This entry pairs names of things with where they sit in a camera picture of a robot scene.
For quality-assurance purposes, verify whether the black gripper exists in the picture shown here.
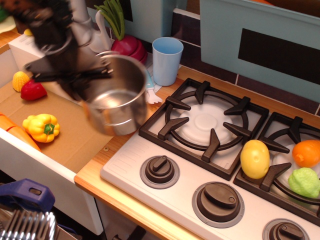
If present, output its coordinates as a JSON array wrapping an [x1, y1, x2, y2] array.
[[24, 22, 111, 102]]

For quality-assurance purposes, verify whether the stainless steel pot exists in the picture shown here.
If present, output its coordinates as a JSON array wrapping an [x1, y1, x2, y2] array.
[[81, 51, 147, 136]]

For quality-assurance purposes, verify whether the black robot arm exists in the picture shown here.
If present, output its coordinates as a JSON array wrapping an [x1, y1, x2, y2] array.
[[0, 0, 112, 101]]

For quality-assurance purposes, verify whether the left stove knob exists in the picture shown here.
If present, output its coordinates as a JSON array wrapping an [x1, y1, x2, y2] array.
[[139, 155, 180, 190]]

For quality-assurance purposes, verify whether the stove knob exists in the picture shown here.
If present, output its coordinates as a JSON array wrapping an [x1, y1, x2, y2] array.
[[262, 218, 310, 240], [139, 155, 180, 190], [192, 181, 245, 229]]

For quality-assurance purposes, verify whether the silver stove panel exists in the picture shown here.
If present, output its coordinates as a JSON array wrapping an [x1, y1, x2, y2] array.
[[100, 133, 320, 240]]

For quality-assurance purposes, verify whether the middle stove knob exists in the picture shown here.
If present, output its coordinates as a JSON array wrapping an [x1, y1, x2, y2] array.
[[192, 181, 245, 229]]

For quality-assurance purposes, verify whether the right stove knob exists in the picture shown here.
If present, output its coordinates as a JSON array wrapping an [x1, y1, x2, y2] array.
[[262, 218, 310, 240]]

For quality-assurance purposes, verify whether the red toy pepper piece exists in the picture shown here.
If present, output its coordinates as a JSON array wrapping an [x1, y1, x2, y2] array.
[[20, 79, 48, 101]]

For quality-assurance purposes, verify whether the grey toy faucet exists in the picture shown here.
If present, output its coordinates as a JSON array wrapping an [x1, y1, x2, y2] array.
[[69, 0, 112, 54]]

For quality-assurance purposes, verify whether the white toy sink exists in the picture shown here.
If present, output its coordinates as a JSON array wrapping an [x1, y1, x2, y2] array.
[[0, 32, 182, 236]]

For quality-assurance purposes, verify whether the yellow toy bell pepper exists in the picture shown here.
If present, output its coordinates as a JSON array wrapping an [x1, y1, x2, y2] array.
[[22, 113, 60, 143]]

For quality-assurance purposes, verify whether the yellow toy corn piece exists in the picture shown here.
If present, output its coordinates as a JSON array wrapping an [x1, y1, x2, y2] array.
[[12, 71, 30, 92]]

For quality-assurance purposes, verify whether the yellow toy corn cob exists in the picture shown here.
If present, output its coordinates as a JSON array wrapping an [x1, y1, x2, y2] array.
[[23, 28, 33, 37]]

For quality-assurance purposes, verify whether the orange toy carrot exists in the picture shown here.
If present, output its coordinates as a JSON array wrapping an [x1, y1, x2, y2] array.
[[0, 113, 41, 151]]

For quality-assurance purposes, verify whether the red toy radish with greens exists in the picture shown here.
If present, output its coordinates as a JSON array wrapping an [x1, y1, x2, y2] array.
[[94, 0, 148, 64]]

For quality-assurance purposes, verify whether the light blue plastic cup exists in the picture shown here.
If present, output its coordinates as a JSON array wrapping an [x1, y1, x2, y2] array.
[[152, 37, 184, 87]]

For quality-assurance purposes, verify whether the left black burner grate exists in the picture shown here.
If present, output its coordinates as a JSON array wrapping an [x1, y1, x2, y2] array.
[[139, 78, 269, 180]]

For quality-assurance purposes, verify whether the black burner grate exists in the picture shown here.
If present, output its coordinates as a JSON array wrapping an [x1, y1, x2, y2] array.
[[233, 112, 320, 226], [139, 78, 269, 180]]

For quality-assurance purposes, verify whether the silver finned heatsink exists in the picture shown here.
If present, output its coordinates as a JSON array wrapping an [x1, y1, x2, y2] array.
[[0, 210, 58, 240]]

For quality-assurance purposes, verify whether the yellow toy potato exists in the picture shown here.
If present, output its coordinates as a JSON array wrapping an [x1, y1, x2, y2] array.
[[240, 139, 270, 179]]

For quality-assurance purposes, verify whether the right black burner grate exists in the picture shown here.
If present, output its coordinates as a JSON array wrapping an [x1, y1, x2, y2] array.
[[233, 112, 320, 226]]

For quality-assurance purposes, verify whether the teal cabinet with dark window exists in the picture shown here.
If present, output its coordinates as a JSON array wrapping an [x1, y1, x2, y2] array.
[[200, 0, 320, 102]]

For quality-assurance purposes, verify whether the orange toy fruit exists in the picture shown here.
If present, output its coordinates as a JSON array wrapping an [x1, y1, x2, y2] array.
[[292, 140, 320, 168]]

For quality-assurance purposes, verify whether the green toy lettuce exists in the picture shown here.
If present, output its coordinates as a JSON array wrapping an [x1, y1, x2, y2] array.
[[288, 167, 320, 199]]

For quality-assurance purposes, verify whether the blue handled toy fork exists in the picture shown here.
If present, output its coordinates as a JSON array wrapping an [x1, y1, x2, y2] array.
[[145, 70, 163, 105]]

